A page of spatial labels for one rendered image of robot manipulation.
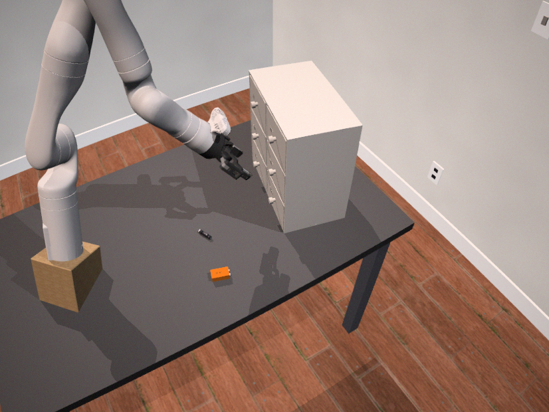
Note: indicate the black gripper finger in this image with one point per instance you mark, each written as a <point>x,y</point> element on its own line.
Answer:
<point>235,151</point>
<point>230,168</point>

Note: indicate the white small chest of drawers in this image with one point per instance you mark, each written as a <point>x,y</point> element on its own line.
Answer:
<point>322,140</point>

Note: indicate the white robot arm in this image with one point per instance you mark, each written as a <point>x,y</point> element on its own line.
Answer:
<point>64,64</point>

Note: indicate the beige drawer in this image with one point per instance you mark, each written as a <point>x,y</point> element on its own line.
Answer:
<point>275,136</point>
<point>258,104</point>
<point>274,198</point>
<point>275,170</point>
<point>259,164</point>
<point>259,136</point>

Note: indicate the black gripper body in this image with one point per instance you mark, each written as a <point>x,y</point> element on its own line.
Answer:
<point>217,150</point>

